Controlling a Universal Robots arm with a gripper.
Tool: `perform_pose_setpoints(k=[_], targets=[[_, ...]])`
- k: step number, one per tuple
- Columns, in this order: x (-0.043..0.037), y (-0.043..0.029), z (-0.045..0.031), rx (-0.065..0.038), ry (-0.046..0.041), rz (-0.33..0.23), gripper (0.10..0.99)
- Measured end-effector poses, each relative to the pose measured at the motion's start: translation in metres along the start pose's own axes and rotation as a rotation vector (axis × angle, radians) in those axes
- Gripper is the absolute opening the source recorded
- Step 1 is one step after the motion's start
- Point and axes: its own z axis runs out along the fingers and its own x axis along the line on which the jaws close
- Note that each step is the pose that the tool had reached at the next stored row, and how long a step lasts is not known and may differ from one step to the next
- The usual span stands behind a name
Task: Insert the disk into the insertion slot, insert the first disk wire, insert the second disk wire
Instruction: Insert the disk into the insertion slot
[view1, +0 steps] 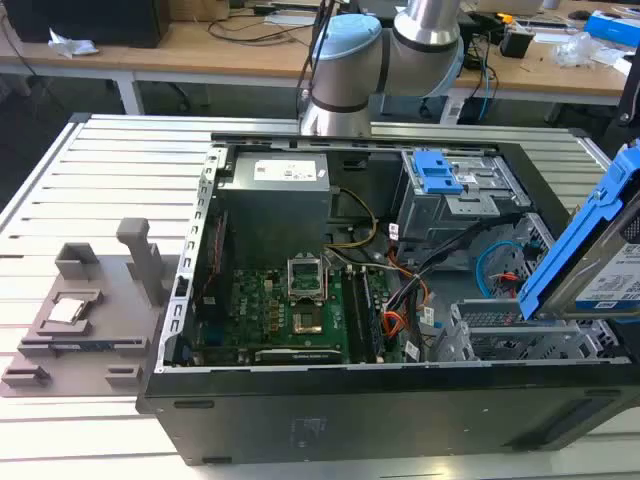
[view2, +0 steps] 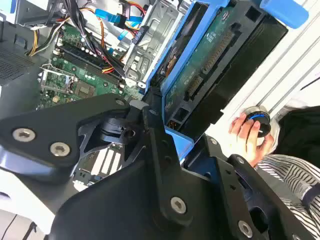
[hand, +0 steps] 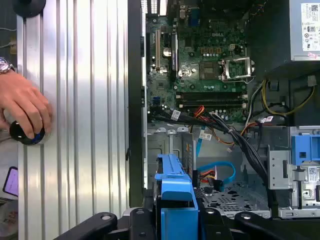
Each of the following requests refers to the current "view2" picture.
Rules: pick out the person's bare hand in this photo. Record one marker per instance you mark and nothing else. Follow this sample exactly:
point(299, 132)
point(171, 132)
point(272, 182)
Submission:
point(260, 150)

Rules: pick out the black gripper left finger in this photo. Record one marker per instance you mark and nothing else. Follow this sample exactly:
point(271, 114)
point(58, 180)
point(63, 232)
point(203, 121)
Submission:
point(45, 125)

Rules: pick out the hard disk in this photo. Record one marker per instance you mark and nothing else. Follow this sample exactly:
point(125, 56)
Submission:
point(200, 75)

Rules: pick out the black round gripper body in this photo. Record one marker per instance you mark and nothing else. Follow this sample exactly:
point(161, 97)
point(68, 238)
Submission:
point(112, 212)

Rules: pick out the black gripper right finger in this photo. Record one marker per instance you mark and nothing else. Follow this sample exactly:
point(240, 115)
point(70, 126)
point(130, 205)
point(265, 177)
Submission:
point(226, 180)

